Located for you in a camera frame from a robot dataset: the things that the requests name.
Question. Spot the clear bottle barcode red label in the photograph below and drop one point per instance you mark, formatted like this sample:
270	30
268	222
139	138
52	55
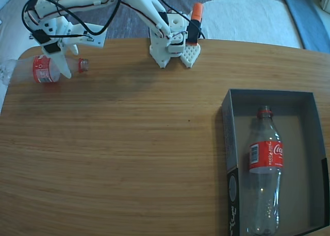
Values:
42	71

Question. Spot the clear bottle Coca-Cola script label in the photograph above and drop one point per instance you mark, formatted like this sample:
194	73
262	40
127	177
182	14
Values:
265	156

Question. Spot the grey cardboard box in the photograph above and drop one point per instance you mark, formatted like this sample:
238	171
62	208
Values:
242	133

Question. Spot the orange and black clamp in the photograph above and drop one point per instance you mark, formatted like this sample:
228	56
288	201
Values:
197	10

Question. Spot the white rug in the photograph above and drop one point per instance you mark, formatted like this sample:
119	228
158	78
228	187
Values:
257	22

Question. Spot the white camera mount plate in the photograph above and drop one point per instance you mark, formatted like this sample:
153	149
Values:
77	37

